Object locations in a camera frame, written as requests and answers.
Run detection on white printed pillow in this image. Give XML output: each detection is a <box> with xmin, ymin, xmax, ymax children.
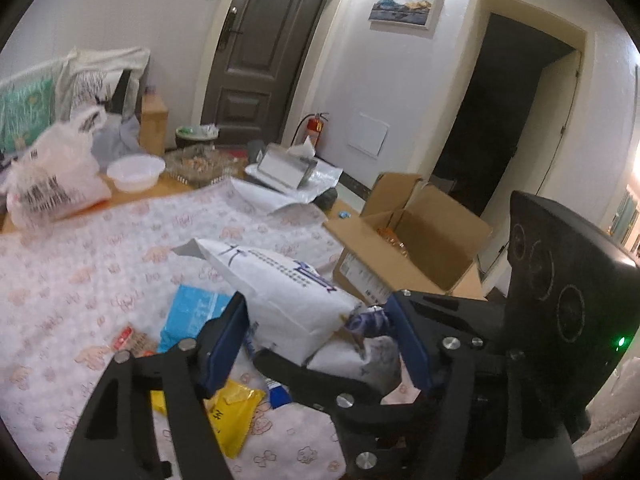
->
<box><xmin>55</xmin><ymin>47</ymin><xmax>151</xmax><ymax>116</ymax></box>

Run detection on red snack packet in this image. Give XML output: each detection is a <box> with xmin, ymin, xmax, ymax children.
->
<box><xmin>111</xmin><ymin>326</ymin><xmax>161</xmax><ymax>358</ymax></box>

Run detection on white wall panel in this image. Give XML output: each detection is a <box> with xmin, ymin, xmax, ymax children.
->
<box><xmin>346</xmin><ymin>112</ymin><xmax>390</xmax><ymax>160</ymax></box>

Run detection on cardboard box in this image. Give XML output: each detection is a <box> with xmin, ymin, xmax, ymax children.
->
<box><xmin>322</xmin><ymin>172</ymin><xmax>493</xmax><ymax>301</ymax></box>

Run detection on blue snack packet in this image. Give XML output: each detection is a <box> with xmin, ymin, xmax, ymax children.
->
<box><xmin>159</xmin><ymin>284</ymin><xmax>236</xmax><ymax>356</ymax></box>

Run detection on purple snack wrapper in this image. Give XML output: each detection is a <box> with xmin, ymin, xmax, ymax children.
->
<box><xmin>345</xmin><ymin>305</ymin><xmax>396</xmax><ymax>351</ymax></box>

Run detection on white padded mailer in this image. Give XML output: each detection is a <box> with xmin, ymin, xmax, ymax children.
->
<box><xmin>230</xmin><ymin>160</ymin><xmax>343</xmax><ymax>216</ymax></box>

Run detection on small blue white packet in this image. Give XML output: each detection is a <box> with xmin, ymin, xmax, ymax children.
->
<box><xmin>267</xmin><ymin>380</ymin><xmax>293</xmax><ymax>408</ymax></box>

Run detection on yellow snack packet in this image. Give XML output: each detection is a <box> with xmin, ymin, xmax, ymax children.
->
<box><xmin>150</xmin><ymin>379</ymin><xmax>266</xmax><ymax>460</ymax></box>

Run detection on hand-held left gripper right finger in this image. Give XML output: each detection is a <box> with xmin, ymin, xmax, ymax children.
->
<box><xmin>385</xmin><ymin>291</ymin><xmax>481</xmax><ymax>480</ymax></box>

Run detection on printed tablecloth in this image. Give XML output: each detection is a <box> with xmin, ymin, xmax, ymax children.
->
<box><xmin>0</xmin><ymin>177</ymin><xmax>401</xmax><ymax>480</ymax></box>

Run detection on grey cloth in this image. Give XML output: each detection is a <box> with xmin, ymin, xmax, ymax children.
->
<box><xmin>92</xmin><ymin>112</ymin><xmax>143</xmax><ymax>171</ymax></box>

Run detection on white plastic bowl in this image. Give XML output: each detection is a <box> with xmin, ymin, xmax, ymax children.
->
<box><xmin>106</xmin><ymin>155</ymin><xmax>166</xmax><ymax>193</ymax></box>

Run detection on dark round object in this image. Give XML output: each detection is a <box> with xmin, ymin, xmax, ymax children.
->
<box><xmin>312</xmin><ymin>187</ymin><xmax>343</xmax><ymax>213</ymax></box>

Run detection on orange snack packet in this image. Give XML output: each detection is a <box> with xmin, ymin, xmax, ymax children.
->
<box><xmin>375</xmin><ymin>225</ymin><xmax>408</xmax><ymax>256</ymax></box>

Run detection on wooden cabinet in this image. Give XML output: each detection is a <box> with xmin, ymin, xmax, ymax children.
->
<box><xmin>140</xmin><ymin>95</ymin><xmax>169</xmax><ymax>156</ymax></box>

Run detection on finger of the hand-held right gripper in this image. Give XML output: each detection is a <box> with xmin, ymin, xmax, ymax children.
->
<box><xmin>397</xmin><ymin>288</ymin><xmax>511</xmax><ymax>361</ymax></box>
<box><xmin>252</xmin><ymin>352</ymin><xmax>426</xmax><ymax>480</ymax></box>

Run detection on green pillow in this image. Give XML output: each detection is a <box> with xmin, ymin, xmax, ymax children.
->
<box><xmin>0</xmin><ymin>77</ymin><xmax>56</xmax><ymax>156</ymax></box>

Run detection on silver foil packet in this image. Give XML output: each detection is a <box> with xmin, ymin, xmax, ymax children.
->
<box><xmin>307</xmin><ymin>335</ymin><xmax>406</xmax><ymax>396</ymax></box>

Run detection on brown door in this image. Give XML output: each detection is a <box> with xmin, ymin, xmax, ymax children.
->
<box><xmin>202</xmin><ymin>0</ymin><xmax>336</xmax><ymax>148</ymax></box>

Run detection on silver tissue box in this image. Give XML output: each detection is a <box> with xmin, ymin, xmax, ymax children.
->
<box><xmin>245</xmin><ymin>142</ymin><xmax>321</xmax><ymax>192</ymax></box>

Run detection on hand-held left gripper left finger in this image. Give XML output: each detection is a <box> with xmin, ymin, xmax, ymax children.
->
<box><xmin>59</xmin><ymin>291</ymin><xmax>251</xmax><ymax>480</ymax></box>

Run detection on landscape painting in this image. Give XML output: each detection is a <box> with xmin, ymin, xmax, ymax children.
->
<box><xmin>369</xmin><ymin>0</ymin><xmax>443</xmax><ymax>28</ymax></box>

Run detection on white printed plastic bag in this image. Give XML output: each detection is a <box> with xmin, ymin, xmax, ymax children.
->
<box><xmin>2</xmin><ymin>107</ymin><xmax>113</xmax><ymax>231</ymax></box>

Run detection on white printed paper bag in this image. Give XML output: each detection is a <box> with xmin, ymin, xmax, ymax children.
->
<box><xmin>172</xmin><ymin>237</ymin><xmax>371</xmax><ymax>368</ymax></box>

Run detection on trash bin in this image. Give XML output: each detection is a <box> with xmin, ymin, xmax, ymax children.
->
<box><xmin>175</xmin><ymin>125</ymin><xmax>220</xmax><ymax>151</ymax></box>

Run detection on red fire extinguisher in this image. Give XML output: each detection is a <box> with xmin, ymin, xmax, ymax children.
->
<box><xmin>292</xmin><ymin>112</ymin><xmax>330</xmax><ymax>153</ymax></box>

